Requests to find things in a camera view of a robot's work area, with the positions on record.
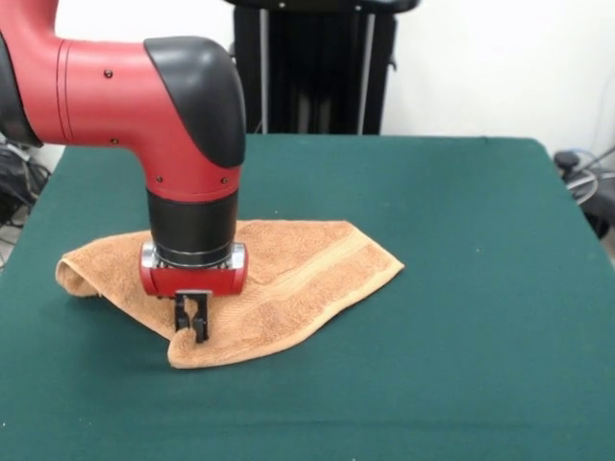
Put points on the tan terry towel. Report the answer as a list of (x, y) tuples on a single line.
[(298, 293)]

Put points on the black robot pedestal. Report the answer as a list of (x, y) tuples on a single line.
[(327, 72)]

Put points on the dark green table cloth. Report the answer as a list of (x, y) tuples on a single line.
[(432, 360)]

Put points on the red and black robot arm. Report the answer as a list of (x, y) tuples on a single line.
[(144, 105)]

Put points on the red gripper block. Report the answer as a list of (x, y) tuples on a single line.
[(192, 281)]

